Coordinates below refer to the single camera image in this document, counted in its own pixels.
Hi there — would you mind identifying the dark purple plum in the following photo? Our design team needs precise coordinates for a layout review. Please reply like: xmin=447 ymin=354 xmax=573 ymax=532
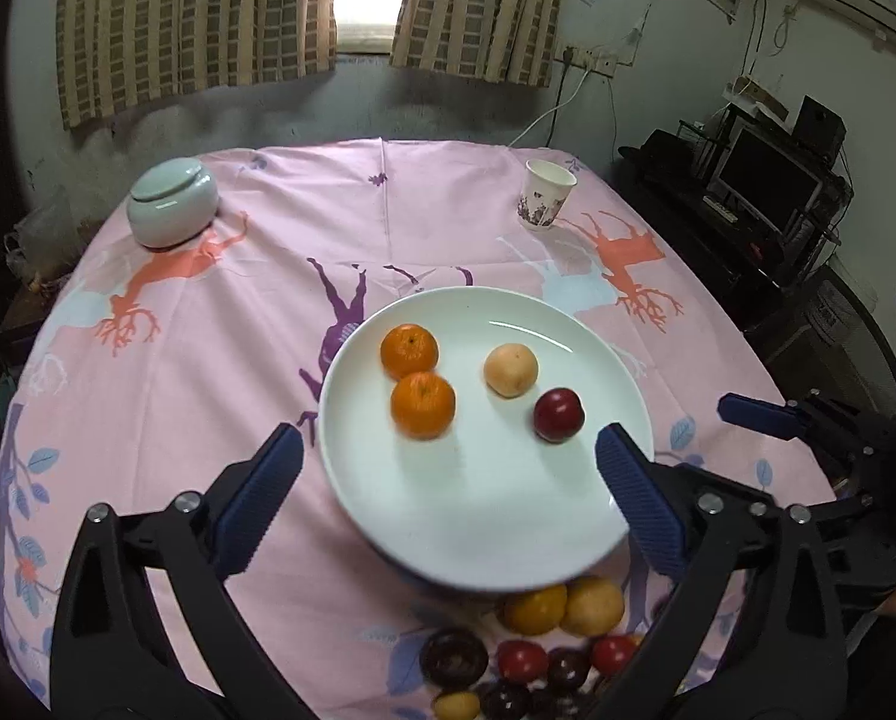
xmin=479 ymin=680 xmax=533 ymax=720
xmin=546 ymin=646 xmax=591 ymax=695

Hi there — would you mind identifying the dark purple ring-topped fruit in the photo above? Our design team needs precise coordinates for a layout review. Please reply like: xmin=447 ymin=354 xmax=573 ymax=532
xmin=420 ymin=628 xmax=489 ymax=689

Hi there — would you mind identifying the brown checked curtain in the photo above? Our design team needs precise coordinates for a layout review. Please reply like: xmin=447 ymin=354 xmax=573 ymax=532
xmin=56 ymin=0 xmax=338 ymax=130
xmin=389 ymin=0 xmax=569 ymax=88

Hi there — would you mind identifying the orange-yellow round fruit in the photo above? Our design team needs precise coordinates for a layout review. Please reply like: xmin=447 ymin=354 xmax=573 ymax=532
xmin=502 ymin=583 xmax=569 ymax=635

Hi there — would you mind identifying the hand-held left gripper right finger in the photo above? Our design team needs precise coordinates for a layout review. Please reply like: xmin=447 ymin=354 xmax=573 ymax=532
xmin=594 ymin=422 xmax=850 ymax=720

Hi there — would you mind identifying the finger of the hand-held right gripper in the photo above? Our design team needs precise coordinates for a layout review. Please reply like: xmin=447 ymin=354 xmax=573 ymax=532
xmin=718 ymin=390 xmax=895 ymax=477

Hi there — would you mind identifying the small red fruit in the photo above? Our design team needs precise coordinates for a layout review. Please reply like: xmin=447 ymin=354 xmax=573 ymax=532
xmin=497 ymin=639 xmax=550 ymax=685

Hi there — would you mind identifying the tan yellow round fruit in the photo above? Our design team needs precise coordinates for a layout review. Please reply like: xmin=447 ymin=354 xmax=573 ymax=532
xmin=562 ymin=576 xmax=627 ymax=638

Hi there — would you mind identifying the small tan longan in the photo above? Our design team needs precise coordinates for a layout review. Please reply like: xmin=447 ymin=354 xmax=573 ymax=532
xmin=432 ymin=692 xmax=482 ymax=720

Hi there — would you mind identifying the floral paper cup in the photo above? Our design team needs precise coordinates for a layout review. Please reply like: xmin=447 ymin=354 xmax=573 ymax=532
xmin=518 ymin=159 xmax=578 ymax=233

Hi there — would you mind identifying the white power cable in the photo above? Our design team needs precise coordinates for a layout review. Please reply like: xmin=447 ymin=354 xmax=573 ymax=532
xmin=506 ymin=64 xmax=591 ymax=149

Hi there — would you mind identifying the red tomato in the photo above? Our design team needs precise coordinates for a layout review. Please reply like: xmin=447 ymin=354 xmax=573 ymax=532
xmin=592 ymin=634 xmax=640 ymax=676

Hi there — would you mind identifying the white wall socket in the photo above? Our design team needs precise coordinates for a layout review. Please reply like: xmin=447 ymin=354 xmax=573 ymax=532
xmin=560 ymin=47 xmax=620 ymax=77

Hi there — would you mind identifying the black speaker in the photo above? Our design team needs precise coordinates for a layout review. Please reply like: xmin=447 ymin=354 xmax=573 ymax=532
xmin=796 ymin=96 xmax=848 ymax=158

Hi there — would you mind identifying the black media stand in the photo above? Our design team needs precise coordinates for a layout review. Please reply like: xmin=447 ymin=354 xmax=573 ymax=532
xmin=617 ymin=127 xmax=854 ymax=331

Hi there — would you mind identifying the orange mandarin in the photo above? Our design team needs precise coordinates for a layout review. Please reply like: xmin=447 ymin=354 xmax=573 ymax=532
xmin=380 ymin=323 xmax=440 ymax=381
xmin=390 ymin=372 xmax=457 ymax=441

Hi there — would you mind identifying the white round plate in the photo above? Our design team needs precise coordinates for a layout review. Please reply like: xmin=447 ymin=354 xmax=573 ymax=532
xmin=317 ymin=286 xmax=655 ymax=592

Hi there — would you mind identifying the black monitor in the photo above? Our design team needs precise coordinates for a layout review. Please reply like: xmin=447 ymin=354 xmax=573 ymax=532
xmin=710 ymin=124 xmax=824 ymax=230

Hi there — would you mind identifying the clear plastic bag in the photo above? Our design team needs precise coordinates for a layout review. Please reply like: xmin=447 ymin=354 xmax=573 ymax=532
xmin=5 ymin=202 xmax=93 ymax=293

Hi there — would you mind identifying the red plum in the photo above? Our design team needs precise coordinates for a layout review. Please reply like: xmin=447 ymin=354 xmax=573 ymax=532
xmin=533 ymin=388 xmax=586 ymax=444

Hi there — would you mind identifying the pale peach-coloured round fruit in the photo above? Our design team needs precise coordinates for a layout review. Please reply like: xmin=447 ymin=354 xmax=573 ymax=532
xmin=483 ymin=343 xmax=539 ymax=399

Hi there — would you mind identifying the pale green lidded ceramic jar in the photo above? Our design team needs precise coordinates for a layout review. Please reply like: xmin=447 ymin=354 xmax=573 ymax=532
xmin=127 ymin=156 xmax=220 ymax=250

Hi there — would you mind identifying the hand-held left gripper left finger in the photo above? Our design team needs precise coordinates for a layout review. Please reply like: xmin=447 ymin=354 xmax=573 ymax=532
xmin=49 ymin=422 xmax=306 ymax=720

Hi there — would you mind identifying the pink printed tablecloth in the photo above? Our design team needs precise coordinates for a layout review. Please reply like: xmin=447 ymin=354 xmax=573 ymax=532
xmin=0 ymin=136 xmax=843 ymax=720

